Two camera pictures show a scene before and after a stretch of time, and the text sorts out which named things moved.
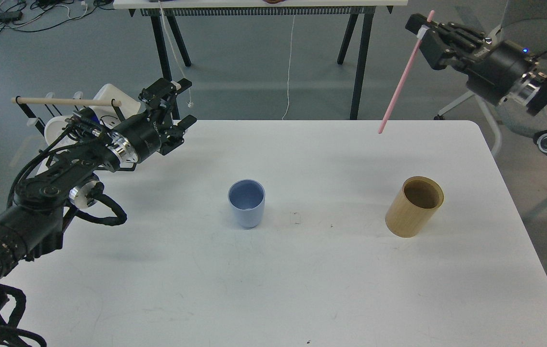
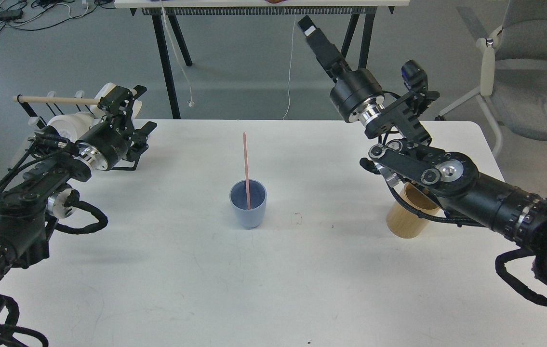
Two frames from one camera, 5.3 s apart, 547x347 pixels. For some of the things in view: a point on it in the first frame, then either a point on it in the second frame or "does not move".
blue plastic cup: x=247 y=197 does not move
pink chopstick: x=404 y=81 -> x=245 y=141
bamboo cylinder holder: x=413 y=206 does not move
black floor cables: x=30 y=15 does not move
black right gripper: x=495 y=73 -> x=354 y=86
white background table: x=171 y=17 does not move
